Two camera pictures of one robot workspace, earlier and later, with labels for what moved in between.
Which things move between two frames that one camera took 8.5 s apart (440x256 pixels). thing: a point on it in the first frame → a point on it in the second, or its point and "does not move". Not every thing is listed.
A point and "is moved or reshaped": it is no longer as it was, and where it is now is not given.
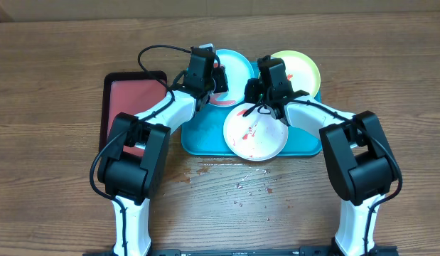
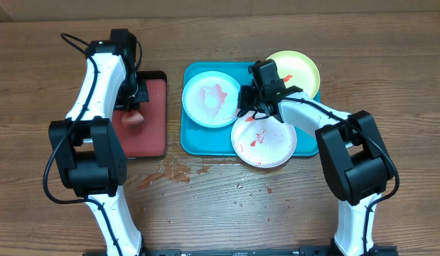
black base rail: [380, 251] does not move
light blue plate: [239, 75] is moved or reshaped
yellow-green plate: [301, 70] does not move
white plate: [256, 136] is moved or reshaped
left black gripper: [221, 75] → [143, 97]
